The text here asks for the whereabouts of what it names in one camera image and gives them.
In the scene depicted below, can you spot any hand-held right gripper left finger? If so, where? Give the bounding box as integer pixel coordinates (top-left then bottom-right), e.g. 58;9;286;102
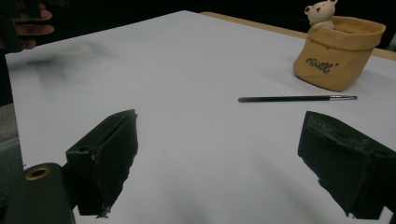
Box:
64;108;139;218

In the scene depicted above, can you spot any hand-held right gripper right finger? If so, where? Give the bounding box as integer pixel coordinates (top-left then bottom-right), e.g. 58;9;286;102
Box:
297;110;396;220

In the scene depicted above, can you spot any black makeup brush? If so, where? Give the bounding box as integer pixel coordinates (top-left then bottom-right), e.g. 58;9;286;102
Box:
237;94;358;104

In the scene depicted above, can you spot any yellow fabric storage pouch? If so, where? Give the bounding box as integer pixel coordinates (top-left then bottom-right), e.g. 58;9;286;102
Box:
292;16;387;92

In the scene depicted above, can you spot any cream bear plush ornament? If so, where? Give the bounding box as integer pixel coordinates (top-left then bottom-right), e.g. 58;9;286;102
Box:
304;0;339;31

